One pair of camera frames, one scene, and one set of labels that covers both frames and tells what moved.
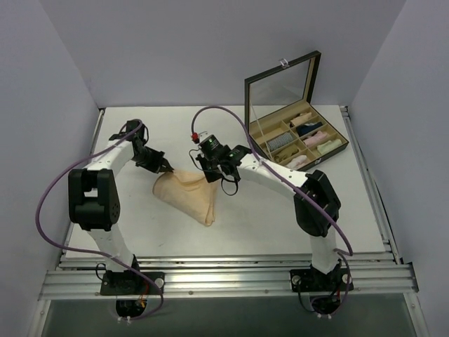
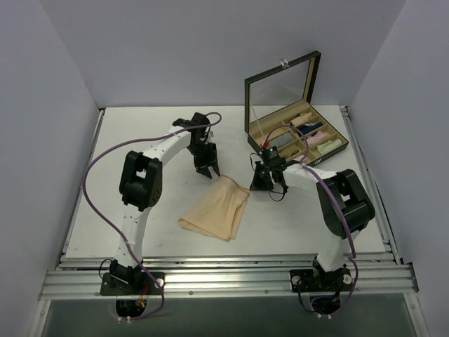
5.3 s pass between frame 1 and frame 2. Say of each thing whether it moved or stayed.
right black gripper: moved
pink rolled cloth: stayed
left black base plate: stayed
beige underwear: moved
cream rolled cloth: stayed
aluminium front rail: stayed
